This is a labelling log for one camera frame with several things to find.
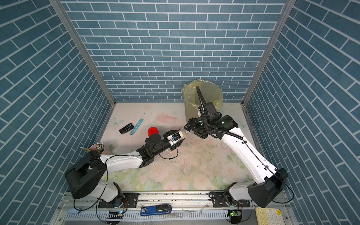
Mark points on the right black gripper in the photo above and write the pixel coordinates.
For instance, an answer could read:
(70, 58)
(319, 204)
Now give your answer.
(191, 125)

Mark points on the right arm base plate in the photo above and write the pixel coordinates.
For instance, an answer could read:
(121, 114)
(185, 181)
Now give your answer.
(222, 200)

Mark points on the red lidded rice jar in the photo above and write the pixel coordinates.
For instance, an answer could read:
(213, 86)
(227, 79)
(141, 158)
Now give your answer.
(152, 130)

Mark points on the teal ruler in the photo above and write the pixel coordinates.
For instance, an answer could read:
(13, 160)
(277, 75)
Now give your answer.
(136, 127)

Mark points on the white slotted cable duct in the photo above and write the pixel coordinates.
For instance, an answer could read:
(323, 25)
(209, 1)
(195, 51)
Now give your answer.
(134, 216)

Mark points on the aluminium mounting rail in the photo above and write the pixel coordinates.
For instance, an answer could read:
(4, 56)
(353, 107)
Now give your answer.
(187, 200)

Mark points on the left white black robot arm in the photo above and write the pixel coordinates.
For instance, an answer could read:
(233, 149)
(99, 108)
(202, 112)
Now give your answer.
(89, 175)

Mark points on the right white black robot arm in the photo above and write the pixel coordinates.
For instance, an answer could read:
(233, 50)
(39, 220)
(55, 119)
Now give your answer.
(268, 180)

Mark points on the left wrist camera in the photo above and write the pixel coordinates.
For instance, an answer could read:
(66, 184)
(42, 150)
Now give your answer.
(176, 138)

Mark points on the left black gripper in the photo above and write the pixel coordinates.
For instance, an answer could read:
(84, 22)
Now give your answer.
(169, 132)

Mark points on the pink pen holder cup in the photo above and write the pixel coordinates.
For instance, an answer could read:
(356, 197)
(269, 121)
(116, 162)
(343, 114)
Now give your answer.
(98, 147)

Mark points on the clear rice jar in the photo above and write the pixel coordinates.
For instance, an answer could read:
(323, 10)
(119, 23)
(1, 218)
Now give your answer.
(185, 133)

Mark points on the black stapler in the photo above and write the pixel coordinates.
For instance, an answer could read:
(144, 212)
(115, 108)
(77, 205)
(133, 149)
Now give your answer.
(127, 128)

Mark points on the blue black handheld device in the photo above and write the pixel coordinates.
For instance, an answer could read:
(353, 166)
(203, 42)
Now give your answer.
(162, 209)

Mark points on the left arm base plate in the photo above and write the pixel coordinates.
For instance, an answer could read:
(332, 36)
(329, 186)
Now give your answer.
(124, 201)

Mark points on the yellow egg tray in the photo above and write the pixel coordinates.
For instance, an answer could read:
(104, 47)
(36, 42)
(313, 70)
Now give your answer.
(269, 216)

